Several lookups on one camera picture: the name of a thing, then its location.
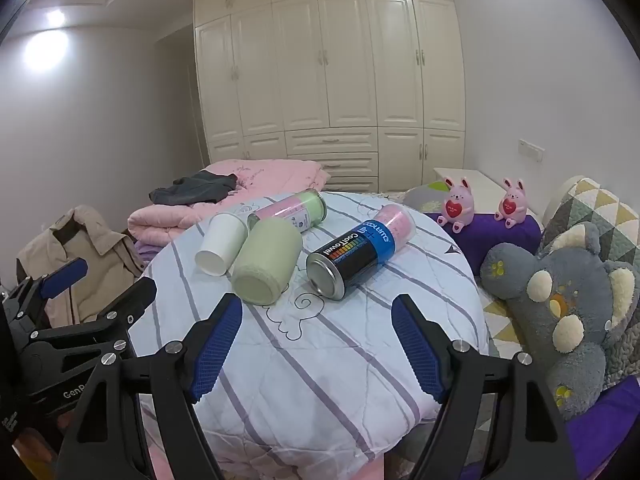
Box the lilac folded blanket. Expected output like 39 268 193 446
132 240 162 264

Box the grey koala plush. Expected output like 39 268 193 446
479 222 640 421

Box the black towel can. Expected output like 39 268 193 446
305 203 418 302

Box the purple cushion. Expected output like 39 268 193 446
422 212 544 276

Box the white wall socket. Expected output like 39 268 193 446
518 138 546 162

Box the purple bed sheet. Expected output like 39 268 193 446
564 374 640 480

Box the pink folded quilt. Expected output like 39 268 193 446
127 158 331 249

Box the white paper cup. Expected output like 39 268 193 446
194 211 250 277

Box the pale green cup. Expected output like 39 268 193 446
230 219 303 306

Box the dark grey garment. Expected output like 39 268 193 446
148 169 239 207

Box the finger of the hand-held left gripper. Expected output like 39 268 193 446
29 276 158 366
0 257 90 342

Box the pink and green towel bottle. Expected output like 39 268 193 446
247 188 329 234

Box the pink bunny toy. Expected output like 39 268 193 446
437 175 476 234
494 177 528 229

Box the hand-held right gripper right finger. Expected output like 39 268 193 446
391 293 582 480

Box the grey green cushion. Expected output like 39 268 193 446
402 179 451 216

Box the white striped quilt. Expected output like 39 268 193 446
128 190 494 462

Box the cream wardrobe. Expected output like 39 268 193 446
192 0 469 195

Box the white nightstand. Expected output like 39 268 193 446
432 167 507 197

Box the triangle patchwork pillow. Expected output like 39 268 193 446
539 175 640 266

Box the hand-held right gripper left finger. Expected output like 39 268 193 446
59 292 244 480

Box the beige jacket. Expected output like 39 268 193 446
15 204 146 326

